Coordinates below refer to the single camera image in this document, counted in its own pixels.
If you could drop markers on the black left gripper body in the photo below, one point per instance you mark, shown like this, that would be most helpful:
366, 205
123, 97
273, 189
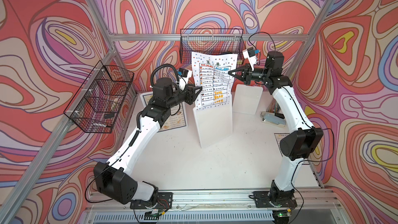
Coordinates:
186, 97

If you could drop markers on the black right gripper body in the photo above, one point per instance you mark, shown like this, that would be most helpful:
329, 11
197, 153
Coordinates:
256, 75

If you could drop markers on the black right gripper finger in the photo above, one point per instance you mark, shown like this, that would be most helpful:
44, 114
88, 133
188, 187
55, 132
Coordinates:
238, 74
245, 68

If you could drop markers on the hand-drawn colourful menu sheet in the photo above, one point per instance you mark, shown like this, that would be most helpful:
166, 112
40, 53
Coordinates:
211, 73

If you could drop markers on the white board front panel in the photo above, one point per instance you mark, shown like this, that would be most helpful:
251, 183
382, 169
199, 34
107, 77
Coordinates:
177, 119

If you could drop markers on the white board panel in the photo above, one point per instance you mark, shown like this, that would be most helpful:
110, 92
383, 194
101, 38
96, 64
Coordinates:
246, 99
177, 119
214, 124

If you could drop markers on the Dim Sum Inn menu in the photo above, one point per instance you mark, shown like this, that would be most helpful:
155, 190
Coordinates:
177, 119

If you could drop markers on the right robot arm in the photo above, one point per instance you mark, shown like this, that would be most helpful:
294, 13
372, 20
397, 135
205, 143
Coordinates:
303, 136

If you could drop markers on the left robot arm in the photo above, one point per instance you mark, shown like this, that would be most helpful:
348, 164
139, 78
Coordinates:
114, 178

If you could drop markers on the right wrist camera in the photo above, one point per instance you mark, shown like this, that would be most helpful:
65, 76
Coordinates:
251, 55

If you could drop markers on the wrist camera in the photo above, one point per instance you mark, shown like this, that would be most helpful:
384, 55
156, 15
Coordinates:
251, 55
184, 75

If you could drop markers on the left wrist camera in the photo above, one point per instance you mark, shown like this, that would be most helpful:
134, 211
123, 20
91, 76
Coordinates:
184, 75

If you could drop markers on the black wire basket back wall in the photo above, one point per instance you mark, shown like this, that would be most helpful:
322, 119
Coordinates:
211, 41

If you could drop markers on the black wire basket wall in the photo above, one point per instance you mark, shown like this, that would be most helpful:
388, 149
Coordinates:
104, 92
211, 41

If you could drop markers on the black wire basket left wall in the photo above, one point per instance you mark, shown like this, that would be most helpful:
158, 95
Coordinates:
104, 92

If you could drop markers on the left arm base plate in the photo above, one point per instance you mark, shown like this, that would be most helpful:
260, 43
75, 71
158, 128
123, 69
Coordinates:
161, 200

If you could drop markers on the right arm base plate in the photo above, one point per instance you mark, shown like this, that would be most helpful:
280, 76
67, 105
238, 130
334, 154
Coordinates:
274, 199

